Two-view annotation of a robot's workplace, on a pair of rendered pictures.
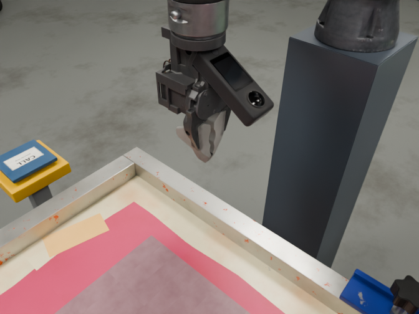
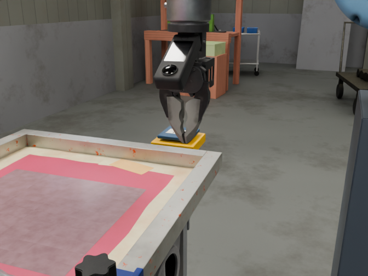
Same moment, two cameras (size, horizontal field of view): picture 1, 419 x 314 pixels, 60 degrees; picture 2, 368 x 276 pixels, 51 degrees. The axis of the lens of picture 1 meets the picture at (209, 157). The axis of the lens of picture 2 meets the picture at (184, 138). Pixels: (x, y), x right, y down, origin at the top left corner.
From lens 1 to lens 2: 0.66 m
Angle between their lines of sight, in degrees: 61
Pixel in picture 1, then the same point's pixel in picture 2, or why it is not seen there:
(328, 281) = (128, 265)
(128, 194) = (180, 171)
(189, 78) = not seen: hidden behind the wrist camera
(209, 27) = (172, 13)
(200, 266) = (128, 214)
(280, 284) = not seen: hidden behind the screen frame
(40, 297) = (80, 170)
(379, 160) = not seen: outside the picture
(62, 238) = (124, 164)
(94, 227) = (141, 169)
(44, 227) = (125, 152)
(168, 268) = (120, 202)
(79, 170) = (325, 253)
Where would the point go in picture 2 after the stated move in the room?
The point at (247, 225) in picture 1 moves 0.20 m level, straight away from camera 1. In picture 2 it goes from (171, 212) to (277, 200)
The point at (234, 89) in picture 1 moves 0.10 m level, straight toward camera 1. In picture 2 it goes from (165, 59) to (101, 62)
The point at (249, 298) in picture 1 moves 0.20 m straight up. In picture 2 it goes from (108, 242) to (99, 128)
